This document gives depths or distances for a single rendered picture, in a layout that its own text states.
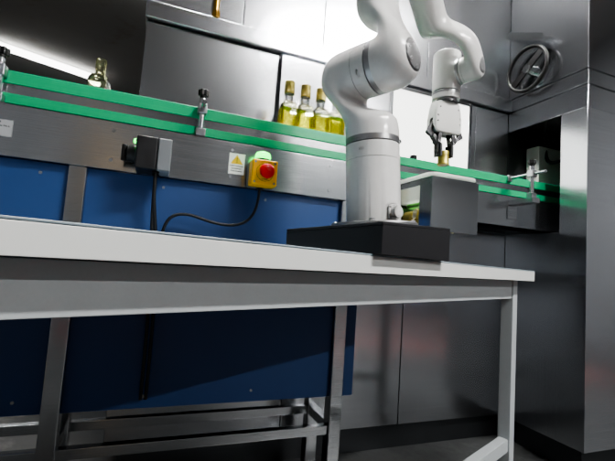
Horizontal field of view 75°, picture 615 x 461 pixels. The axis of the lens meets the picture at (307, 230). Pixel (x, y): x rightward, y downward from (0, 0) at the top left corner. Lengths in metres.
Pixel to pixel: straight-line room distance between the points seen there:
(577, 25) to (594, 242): 0.89
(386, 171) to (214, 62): 0.90
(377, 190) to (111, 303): 0.55
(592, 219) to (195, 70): 1.58
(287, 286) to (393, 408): 1.22
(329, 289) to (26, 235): 0.46
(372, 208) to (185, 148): 0.55
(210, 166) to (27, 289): 0.73
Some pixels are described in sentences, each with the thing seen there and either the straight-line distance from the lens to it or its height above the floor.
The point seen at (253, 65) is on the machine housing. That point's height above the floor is 1.44.
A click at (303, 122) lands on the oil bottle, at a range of 1.38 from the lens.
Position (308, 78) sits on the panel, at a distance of 1.62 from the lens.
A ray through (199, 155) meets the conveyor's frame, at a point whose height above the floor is 0.99.
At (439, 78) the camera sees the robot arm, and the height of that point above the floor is 1.32.
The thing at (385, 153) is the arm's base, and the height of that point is 0.97.
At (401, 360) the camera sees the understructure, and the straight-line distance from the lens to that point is 1.75.
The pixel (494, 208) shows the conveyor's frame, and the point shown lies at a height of 0.99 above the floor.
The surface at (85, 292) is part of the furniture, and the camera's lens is 0.49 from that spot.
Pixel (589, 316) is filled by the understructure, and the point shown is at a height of 0.59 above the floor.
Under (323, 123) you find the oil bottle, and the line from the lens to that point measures 1.40.
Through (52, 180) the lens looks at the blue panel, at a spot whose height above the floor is 0.88.
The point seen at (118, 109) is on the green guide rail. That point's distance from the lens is 1.18.
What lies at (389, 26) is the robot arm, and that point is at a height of 1.23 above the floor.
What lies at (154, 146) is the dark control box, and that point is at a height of 0.98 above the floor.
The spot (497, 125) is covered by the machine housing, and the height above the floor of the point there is 1.43.
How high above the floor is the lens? 0.73
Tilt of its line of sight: 5 degrees up
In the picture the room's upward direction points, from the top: 4 degrees clockwise
